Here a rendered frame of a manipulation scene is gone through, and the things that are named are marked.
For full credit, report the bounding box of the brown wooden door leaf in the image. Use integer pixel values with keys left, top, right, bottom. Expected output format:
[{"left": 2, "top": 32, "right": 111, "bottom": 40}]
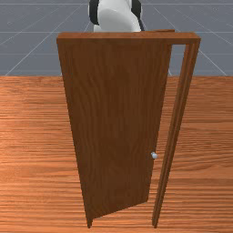
[{"left": 62, "top": 29, "right": 176, "bottom": 220}]

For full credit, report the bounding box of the brown wooden door frame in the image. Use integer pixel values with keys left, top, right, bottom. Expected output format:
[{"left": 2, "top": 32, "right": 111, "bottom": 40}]
[{"left": 56, "top": 31, "right": 201, "bottom": 229}]

